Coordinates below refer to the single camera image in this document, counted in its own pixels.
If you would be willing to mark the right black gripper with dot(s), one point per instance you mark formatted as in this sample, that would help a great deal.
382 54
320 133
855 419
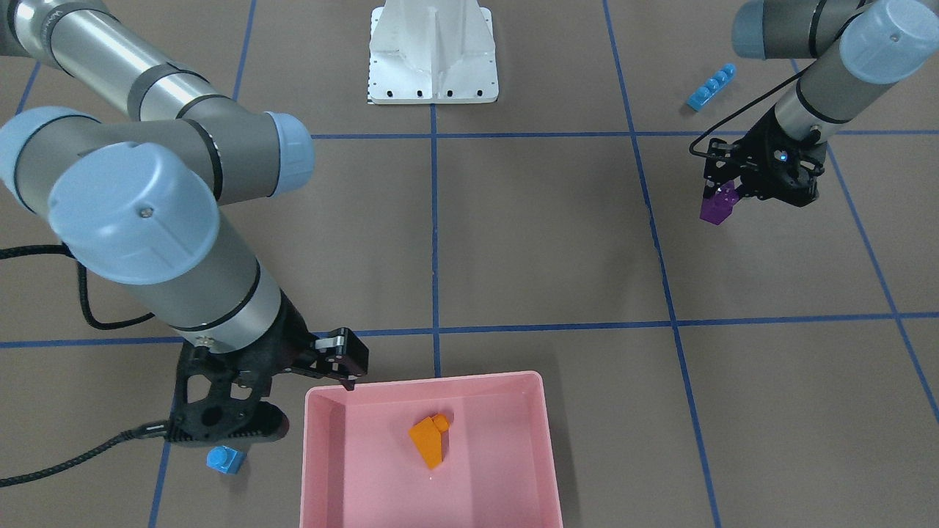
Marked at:
287 339

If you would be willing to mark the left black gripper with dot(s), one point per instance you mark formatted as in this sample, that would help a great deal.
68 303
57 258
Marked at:
761 152

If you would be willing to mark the purple sloped block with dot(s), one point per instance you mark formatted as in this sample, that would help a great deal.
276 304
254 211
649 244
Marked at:
717 212

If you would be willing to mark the orange sloped block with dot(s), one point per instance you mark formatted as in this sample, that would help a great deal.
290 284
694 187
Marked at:
427 438

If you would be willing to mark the long light blue block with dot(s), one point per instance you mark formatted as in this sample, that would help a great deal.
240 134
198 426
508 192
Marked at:
707 92

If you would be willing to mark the small blue cube block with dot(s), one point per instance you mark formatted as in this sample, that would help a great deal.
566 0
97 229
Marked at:
226 460

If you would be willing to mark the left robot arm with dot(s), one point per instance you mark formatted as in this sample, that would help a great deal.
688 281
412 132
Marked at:
857 51

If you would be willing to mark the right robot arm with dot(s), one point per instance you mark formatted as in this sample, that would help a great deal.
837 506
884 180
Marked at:
139 204

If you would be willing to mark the pink plastic box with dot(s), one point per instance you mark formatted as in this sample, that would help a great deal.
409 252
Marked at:
467 451

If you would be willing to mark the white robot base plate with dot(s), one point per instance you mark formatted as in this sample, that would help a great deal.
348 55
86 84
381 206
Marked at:
432 52

